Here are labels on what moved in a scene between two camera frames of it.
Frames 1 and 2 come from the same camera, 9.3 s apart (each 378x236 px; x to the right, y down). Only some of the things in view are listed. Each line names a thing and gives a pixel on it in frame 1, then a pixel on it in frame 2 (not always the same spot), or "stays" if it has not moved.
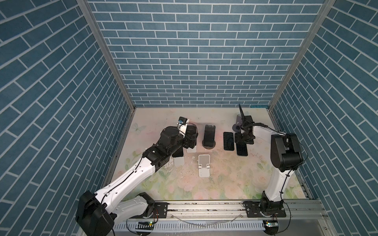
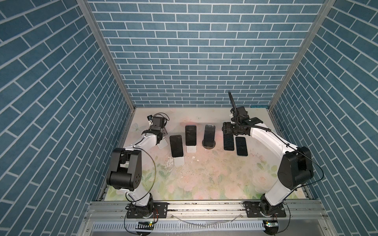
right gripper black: x=237 y=138 -> x=225 y=126
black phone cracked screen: x=228 y=141 stays
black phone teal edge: x=241 y=149 stays
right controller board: x=270 y=227 stays
